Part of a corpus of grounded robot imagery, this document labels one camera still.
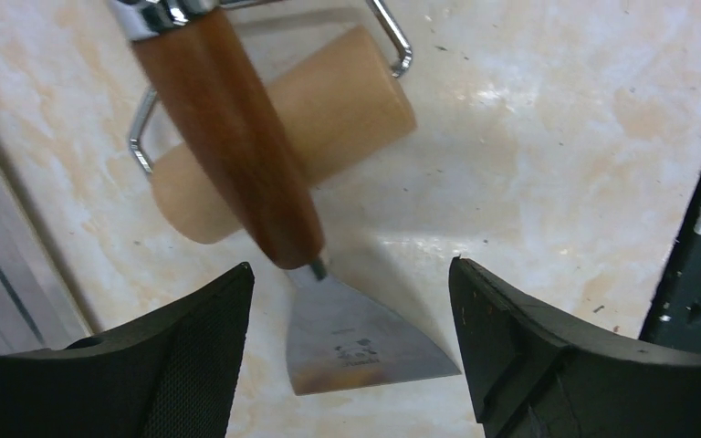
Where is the wooden handled metal scraper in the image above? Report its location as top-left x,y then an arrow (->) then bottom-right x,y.
110,1 -> 459,395

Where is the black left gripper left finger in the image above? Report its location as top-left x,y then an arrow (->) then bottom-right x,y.
0,263 -> 255,437

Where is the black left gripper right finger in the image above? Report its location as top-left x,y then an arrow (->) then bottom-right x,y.
448,257 -> 701,437

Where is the wooden dough roller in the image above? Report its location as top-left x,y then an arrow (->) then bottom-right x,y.
128,1 -> 416,245

